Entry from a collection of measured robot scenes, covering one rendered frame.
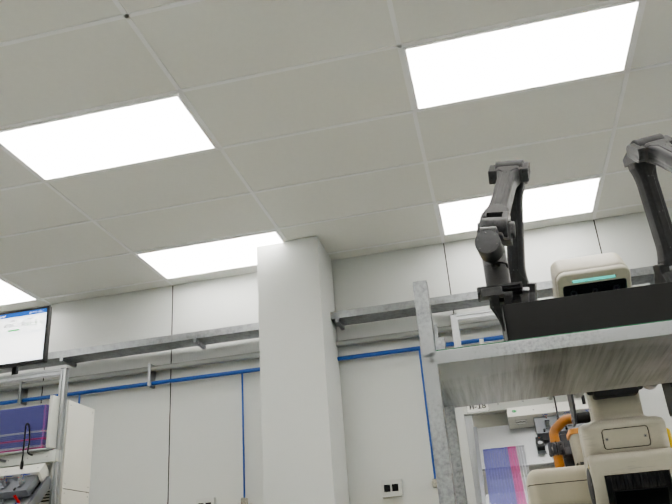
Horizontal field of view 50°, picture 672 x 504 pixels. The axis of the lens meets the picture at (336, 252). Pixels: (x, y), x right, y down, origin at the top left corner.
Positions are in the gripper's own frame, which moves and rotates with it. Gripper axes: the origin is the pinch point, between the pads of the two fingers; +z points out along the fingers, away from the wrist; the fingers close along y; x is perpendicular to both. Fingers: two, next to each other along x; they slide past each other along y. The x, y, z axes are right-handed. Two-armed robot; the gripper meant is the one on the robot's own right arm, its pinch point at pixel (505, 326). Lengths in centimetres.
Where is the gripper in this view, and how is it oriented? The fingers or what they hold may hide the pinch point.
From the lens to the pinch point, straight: 168.0
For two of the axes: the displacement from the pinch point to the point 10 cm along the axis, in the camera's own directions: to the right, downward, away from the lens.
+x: 2.2, 4.0, 8.9
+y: 9.7, -1.4, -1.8
